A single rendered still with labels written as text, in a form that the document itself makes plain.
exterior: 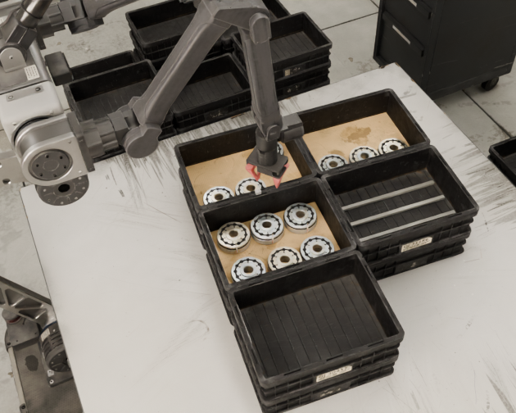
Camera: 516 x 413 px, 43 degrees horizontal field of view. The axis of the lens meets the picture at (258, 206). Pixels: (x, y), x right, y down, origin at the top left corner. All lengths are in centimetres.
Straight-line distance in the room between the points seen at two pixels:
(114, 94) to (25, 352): 122
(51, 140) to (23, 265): 182
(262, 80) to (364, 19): 286
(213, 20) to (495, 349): 127
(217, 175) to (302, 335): 66
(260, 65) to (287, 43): 183
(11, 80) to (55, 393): 132
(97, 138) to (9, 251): 188
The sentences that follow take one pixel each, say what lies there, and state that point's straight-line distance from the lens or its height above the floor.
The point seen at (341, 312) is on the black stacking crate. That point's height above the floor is 83.
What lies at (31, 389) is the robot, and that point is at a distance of 260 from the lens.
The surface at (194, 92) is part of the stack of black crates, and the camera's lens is 324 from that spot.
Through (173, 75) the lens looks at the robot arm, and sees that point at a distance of 141.
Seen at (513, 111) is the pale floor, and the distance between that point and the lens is 385.
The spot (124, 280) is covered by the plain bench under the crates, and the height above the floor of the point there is 70.
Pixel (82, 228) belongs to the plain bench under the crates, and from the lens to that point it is 234.
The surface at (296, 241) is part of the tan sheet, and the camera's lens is 203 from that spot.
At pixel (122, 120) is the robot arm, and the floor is 147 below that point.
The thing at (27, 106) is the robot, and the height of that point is 153.
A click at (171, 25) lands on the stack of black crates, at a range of 350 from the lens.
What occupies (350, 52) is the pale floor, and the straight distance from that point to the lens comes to 408.
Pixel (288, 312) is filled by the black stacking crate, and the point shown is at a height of 83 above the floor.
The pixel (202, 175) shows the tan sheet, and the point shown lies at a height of 83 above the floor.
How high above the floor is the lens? 246
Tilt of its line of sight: 50 degrees down
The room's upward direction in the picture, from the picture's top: 3 degrees counter-clockwise
